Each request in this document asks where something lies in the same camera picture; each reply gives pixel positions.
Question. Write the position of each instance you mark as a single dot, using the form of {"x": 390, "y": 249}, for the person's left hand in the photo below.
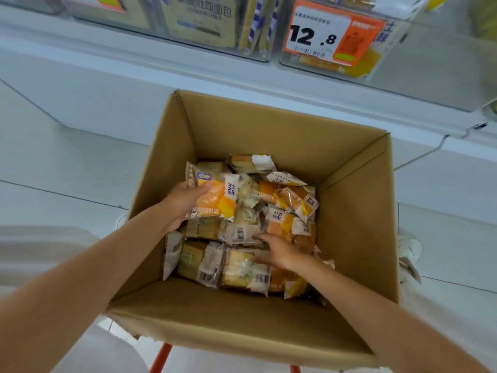
{"x": 180, "y": 203}

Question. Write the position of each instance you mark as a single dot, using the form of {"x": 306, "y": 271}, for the person's right hand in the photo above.
{"x": 287, "y": 254}

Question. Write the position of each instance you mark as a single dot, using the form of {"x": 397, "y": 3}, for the person's right thumb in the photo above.
{"x": 263, "y": 259}

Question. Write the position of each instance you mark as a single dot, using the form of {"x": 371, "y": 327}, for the person's left thumb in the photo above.
{"x": 196, "y": 189}

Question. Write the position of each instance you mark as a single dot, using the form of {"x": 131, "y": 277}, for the orange bread packet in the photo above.
{"x": 219, "y": 198}

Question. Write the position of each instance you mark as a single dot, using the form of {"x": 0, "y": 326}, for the person's left forearm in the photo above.
{"x": 85, "y": 283}

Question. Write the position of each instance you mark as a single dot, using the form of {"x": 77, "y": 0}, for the person's right forearm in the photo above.
{"x": 380, "y": 318}

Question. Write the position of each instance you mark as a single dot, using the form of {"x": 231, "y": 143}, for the pile of wrapped bread packets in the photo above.
{"x": 248, "y": 229}

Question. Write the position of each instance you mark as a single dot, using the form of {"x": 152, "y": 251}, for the brown cardboard box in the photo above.
{"x": 349, "y": 213}

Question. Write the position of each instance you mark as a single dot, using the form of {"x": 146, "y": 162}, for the white store shelf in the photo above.
{"x": 155, "y": 69}

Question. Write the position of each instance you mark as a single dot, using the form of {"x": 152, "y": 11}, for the white shoe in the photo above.
{"x": 409, "y": 250}

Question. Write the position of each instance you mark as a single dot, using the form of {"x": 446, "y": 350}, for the beige bread packet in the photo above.
{"x": 200, "y": 19}

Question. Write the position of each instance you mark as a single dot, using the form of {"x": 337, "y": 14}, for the clear bin with beige packets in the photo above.
{"x": 155, "y": 19}

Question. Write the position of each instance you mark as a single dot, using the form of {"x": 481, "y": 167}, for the striped bread packet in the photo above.
{"x": 258, "y": 23}

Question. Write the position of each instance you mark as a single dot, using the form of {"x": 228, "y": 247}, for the white and orange price tag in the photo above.
{"x": 330, "y": 32}

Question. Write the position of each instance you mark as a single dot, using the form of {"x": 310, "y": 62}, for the small orange price tag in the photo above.
{"x": 110, "y": 2}

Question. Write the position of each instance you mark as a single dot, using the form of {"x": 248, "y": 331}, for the yellow bread packet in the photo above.
{"x": 369, "y": 62}

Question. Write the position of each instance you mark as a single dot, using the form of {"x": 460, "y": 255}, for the clear bin with white tag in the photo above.
{"x": 407, "y": 42}

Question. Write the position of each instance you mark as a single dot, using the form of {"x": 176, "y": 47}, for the orange metal stool frame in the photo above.
{"x": 161, "y": 357}

